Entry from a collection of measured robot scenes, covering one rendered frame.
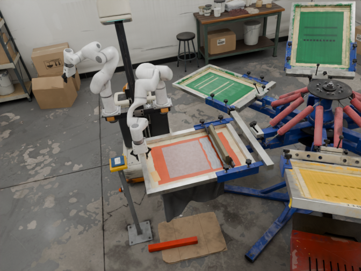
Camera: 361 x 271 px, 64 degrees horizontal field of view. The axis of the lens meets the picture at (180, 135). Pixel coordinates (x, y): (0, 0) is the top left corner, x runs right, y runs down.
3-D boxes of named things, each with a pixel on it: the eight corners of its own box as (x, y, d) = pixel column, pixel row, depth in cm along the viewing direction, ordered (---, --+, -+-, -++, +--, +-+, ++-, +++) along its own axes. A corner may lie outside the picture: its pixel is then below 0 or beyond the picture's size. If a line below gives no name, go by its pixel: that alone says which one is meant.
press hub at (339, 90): (291, 222, 275) (322, 102, 191) (272, 192, 305) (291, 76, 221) (328, 212, 280) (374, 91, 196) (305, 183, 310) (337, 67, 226)
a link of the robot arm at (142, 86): (142, 69, 209) (161, 69, 205) (141, 98, 210) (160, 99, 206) (134, 65, 193) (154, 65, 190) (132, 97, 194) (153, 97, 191)
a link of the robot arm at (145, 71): (135, 58, 201) (160, 58, 197) (151, 69, 237) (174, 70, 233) (134, 79, 201) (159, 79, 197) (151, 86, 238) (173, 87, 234)
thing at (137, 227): (129, 245, 271) (103, 175, 211) (127, 226, 288) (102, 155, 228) (152, 240, 274) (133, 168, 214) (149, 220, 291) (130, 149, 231)
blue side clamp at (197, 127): (195, 135, 241) (195, 128, 236) (194, 132, 245) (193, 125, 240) (229, 127, 245) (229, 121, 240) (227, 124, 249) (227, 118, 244)
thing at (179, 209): (168, 223, 225) (161, 186, 199) (167, 219, 228) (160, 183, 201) (224, 208, 231) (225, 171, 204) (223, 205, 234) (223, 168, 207)
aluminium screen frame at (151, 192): (147, 198, 192) (146, 194, 189) (137, 143, 237) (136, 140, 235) (258, 170, 202) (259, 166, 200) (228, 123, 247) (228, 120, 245)
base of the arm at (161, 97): (153, 98, 255) (151, 83, 245) (168, 95, 256) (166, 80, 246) (155, 107, 243) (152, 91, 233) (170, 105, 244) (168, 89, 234)
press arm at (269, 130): (253, 141, 221) (254, 136, 218) (250, 136, 225) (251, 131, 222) (274, 136, 223) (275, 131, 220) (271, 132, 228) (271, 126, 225)
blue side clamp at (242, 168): (217, 183, 198) (217, 176, 194) (215, 178, 202) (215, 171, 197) (258, 173, 202) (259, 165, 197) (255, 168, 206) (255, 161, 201)
